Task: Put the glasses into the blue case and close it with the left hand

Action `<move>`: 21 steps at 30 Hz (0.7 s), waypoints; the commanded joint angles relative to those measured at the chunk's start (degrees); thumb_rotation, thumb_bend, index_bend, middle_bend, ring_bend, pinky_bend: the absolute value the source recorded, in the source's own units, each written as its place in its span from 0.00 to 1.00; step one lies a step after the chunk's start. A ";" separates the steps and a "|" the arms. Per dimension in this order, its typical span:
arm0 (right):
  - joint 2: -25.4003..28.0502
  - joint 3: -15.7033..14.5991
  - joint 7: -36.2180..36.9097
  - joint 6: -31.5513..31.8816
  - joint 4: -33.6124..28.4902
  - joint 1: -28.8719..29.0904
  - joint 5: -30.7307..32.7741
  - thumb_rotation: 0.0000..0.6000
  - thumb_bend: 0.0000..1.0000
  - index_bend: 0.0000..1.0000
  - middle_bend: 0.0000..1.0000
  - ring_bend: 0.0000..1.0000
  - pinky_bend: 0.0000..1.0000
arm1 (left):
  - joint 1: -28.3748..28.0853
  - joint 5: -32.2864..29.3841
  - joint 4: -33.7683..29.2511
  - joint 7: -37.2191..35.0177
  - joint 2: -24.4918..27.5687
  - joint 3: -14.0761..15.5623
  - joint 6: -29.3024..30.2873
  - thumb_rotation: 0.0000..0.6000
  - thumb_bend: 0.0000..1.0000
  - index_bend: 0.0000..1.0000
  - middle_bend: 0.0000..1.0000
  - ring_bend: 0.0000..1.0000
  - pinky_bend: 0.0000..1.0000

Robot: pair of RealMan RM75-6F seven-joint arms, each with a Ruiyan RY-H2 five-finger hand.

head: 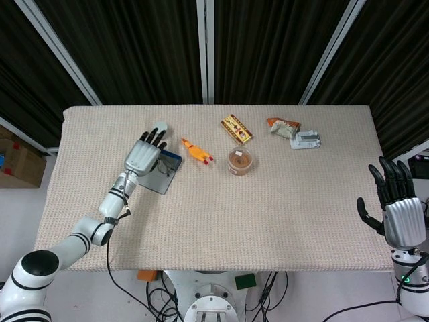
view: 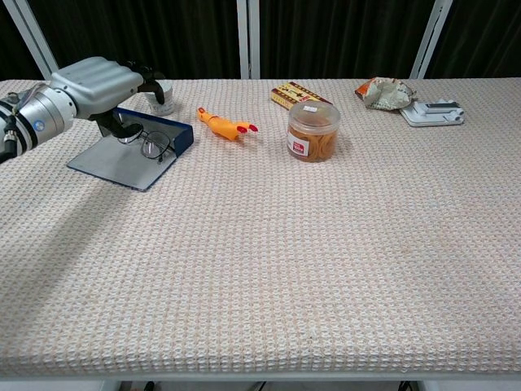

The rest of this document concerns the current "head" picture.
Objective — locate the yellow rubber chicken toy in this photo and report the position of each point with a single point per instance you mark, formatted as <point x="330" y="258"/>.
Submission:
<point x="196" y="152"/>

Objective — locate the yellow red card box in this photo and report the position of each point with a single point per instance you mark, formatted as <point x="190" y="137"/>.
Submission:
<point x="236" y="129"/>

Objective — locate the clear jar of rubber bands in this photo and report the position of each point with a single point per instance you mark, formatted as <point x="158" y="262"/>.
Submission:
<point x="240" y="161"/>

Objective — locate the brown cardboard box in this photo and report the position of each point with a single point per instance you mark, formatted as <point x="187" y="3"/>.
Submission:
<point x="20" y="164"/>

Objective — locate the dark green rectangular block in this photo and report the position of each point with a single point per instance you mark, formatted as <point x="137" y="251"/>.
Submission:
<point x="245" y="281"/>

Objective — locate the white grey plastic device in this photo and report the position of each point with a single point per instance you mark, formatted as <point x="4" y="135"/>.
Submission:
<point x="306" y="140"/>

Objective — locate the black equipment with purple light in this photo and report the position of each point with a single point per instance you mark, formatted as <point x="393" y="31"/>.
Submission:
<point x="419" y="167"/>

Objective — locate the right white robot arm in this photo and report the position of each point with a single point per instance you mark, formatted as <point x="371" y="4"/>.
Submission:
<point x="414" y="295"/>

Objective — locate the blue glasses case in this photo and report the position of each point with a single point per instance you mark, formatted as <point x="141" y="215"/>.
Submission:
<point x="157" y="184"/>

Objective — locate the small grey round jar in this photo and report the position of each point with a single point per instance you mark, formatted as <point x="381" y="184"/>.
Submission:
<point x="162" y="125"/>

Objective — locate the orange rectangular block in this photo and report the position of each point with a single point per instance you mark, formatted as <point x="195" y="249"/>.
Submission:
<point x="146" y="275"/>

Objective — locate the black eyeglasses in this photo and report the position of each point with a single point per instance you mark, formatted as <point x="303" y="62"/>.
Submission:
<point x="167" y="169"/>

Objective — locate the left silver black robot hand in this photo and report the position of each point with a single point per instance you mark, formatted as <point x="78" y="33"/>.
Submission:
<point x="142" y="157"/>

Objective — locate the crumpled orange snack bag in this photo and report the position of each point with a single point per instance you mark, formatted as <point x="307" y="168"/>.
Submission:
<point x="283" y="129"/>

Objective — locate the white frame post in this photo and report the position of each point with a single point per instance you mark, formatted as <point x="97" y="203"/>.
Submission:
<point x="332" y="50"/>
<point x="62" y="50"/>
<point x="205" y="50"/>

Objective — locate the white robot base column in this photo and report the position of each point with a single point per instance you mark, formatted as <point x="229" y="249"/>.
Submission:
<point x="211" y="302"/>

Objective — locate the black pleated curtain panel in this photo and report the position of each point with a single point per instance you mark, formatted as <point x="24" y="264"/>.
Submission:
<point x="20" y="67"/>
<point x="134" y="50"/>
<point x="268" y="50"/>
<point x="395" y="67"/>

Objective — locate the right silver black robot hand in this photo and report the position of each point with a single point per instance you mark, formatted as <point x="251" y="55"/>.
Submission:
<point x="403" y="221"/>

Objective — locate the beige woven table cloth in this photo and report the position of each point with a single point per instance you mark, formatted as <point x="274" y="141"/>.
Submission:
<point x="234" y="218"/>

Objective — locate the white low frame rail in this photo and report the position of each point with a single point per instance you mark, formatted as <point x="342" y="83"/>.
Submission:
<point x="415" y="149"/>
<point x="30" y="137"/>

